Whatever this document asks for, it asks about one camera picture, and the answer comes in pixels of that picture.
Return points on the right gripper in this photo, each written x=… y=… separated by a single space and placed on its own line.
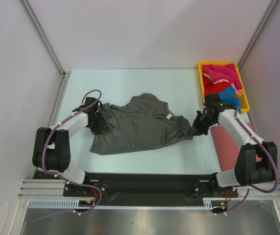
x=197 y=127

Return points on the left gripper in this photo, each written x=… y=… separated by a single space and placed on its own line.
x=103 y=125

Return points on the dark grey t-shirt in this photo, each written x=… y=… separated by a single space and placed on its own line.
x=144 y=123

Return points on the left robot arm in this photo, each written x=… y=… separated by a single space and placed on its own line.
x=52 y=144

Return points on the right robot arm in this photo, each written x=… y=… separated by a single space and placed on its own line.
x=256 y=164

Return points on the folded dusty red t-shirt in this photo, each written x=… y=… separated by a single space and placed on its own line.
x=226 y=148

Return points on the blue t-shirt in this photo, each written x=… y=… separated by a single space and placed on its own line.
x=229 y=96

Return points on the yellow plastic bin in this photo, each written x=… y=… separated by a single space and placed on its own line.
x=243 y=97

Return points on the magenta pink t-shirt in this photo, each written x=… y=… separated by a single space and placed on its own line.
x=219 y=73

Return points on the left aluminium frame post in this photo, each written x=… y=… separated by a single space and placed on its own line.
x=42 y=35

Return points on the aluminium frame post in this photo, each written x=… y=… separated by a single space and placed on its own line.
x=258 y=31
x=42 y=35

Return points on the white slotted cable duct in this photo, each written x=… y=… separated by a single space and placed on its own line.
x=84 y=204

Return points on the right aluminium frame post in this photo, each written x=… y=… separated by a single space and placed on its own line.
x=258 y=31

